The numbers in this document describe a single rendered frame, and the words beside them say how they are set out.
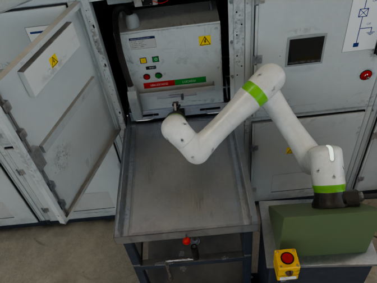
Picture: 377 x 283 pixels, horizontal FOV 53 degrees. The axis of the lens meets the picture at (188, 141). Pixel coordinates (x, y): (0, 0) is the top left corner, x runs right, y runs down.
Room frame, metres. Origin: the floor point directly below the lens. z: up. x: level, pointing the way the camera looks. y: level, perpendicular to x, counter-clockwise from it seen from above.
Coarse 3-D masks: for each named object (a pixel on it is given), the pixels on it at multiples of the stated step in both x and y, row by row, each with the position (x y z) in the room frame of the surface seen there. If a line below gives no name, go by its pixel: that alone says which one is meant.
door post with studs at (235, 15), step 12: (228, 0) 1.53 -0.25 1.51; (240, 0) 1.53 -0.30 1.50; (228, 12) 1.53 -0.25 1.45; (240, 12) 1.53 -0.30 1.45; (228, 24) 1.53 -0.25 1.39; (240, 24) 1.53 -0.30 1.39; (240, 36) 1.53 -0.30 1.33; (240, 48) 1.53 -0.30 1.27; (240, 60) 1.53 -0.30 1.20; (240, 72) 1.53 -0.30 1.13; (240, 84) 1.53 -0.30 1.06; (240, 132) 1.53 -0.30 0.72
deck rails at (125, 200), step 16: (128, 128) 1.51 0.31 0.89; (128, 144) 1.42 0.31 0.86; (128, 160) 1.31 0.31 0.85; (240, 160) 1.15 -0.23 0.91; (128, 176) 1.21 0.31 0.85; (240, 176) 1.11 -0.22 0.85; (128, 192) 1.11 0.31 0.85; (240, 192) 1.02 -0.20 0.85; (128, 208) 1.02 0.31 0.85; (240, 208) 0.93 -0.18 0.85; (128, 224) 0.94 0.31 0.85
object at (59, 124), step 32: (64, 32) 1.40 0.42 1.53; (32, 64) 1.19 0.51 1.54; (64, 64) 1.38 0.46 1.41; (96, 64) 1.57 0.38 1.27; (0, 96) 1.03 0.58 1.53; (32, 96) 1.15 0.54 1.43; (64, 96) 1.31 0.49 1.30; (96, 96) 1.51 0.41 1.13; (32, 128) 1.10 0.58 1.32; (64, 128) 1.22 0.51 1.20; (96, 128) 1.43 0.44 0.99; (32, 160) 1.01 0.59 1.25; (64, 160) 1.17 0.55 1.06; (96, 160) 1.35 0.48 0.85; (64, 192) 1.09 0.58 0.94
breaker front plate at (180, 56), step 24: (216, 24) 1.57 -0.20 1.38; (144, 48) 1.59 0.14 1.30; (168, 48) 1.59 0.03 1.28; (192, 48) 1.58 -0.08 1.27; (216, 48) 1.57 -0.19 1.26; (144, 72) 1.59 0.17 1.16; (168, 72) 1.59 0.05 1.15; (192, 72) 1.58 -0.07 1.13; (216, 72) 1.58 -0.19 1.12; (168, 96) 1.59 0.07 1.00; (192, 96) 1.58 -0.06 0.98; (216, 96) 1.58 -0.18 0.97
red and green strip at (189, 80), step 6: (192, 78) 1.58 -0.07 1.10; (198, 78) 1.58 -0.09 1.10; (204, 78) 1.58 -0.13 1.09; (144, 84) 1.59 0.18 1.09; (150, 84) 1.59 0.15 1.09; (156, 84) 1.59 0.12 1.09; (162, 84) 1.59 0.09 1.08; (168, 84) 1.59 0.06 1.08; (174, 84) 1.59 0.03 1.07; (180, 84) 1.58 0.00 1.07
